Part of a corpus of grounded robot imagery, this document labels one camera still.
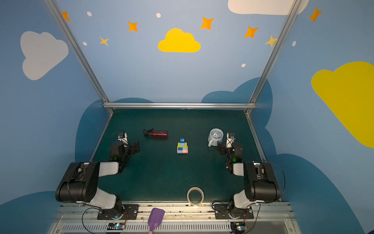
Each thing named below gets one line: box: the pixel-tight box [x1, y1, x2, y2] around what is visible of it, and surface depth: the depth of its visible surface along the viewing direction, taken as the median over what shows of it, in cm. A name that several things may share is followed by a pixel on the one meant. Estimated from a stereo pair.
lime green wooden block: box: [177, 142, 188, 148], surface depth 95 cm
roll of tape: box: [187, 186, 205, 207], surface depth 80 cm
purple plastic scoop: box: [147, 207, 166, 232], surface depth 73 cm
